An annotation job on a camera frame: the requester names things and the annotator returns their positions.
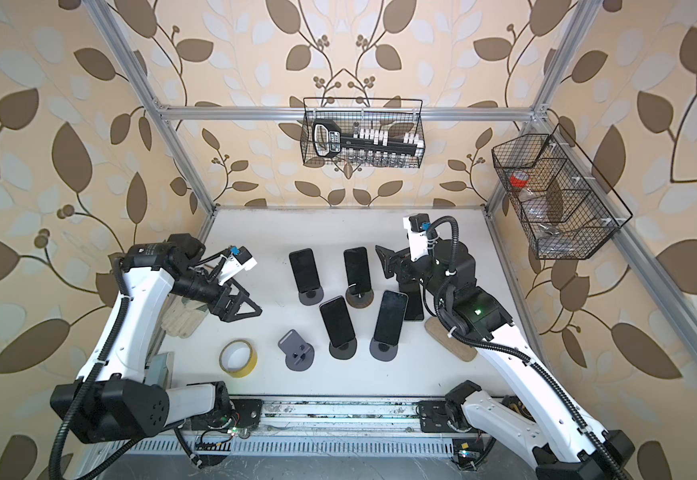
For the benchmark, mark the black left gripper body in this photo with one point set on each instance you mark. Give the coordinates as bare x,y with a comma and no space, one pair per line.
208,292

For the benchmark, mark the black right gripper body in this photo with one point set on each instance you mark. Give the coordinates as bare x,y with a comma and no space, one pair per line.
421,271

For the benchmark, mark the black smartphone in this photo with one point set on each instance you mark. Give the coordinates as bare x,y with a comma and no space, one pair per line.
304,270
337,321
390,318
357,271

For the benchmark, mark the grey phone stand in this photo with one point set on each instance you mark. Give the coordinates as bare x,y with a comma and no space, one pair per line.
345,351
381,351
299,353
311,297

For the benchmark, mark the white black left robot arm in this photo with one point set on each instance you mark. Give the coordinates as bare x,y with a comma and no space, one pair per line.
110,399

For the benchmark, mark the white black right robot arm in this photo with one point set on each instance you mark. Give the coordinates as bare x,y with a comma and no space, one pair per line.
558,438

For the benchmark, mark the yellow masking tape roll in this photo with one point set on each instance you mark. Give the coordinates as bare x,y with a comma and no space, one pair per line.
238,359

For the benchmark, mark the clear bottle red cap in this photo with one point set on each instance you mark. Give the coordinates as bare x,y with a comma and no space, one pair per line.
536,204

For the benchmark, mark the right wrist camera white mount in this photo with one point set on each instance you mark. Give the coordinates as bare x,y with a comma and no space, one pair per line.
416,227

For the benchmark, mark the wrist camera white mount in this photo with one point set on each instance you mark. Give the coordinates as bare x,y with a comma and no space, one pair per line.
232,262
416,227

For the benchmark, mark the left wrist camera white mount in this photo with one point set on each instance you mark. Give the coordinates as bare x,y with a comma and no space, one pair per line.
232,262

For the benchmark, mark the aluminium front rail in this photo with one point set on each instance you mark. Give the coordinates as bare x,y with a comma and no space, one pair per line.
310,416

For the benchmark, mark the black socket set rail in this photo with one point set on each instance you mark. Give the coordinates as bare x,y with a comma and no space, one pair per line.
330,141

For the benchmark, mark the black wire basket back wall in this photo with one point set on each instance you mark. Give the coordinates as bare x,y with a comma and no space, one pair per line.
398,115

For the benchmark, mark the black wire basket wall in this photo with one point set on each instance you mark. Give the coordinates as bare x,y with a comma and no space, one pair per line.
593,210
398,115

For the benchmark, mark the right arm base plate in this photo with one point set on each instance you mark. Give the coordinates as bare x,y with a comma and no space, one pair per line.
437,416

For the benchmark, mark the black wire basket right wall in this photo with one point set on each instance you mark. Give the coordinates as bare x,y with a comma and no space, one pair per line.
593,210

